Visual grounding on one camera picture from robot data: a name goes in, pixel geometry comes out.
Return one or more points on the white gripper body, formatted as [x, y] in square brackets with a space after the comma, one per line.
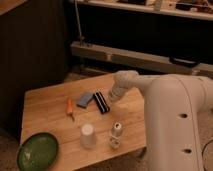
[117, 92]

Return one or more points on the black whiteboard eraser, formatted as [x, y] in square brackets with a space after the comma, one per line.
[101, 102]

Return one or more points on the blue sponge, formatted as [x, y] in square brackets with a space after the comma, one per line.
[85, 99]

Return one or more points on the orange carrot toy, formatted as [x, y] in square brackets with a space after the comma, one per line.
[69, 109]

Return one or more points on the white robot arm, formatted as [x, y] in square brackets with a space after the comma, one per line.
[171, 105]

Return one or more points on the long grey metal case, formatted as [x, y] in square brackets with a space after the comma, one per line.
[137, 59]

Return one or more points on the small clear bottle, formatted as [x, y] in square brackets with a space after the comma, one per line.
[115, 135]

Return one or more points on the metal pole stand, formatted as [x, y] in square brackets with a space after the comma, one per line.
[81, 37]

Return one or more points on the white paper cup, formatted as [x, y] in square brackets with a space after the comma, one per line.
[88, 136]

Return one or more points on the dark cabinet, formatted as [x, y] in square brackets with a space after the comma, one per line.
[33, 54]

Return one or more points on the wooden shelf with clutter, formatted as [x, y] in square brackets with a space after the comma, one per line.
[154, 6]

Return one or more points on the green plate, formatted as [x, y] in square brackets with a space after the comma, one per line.
[38, 152]

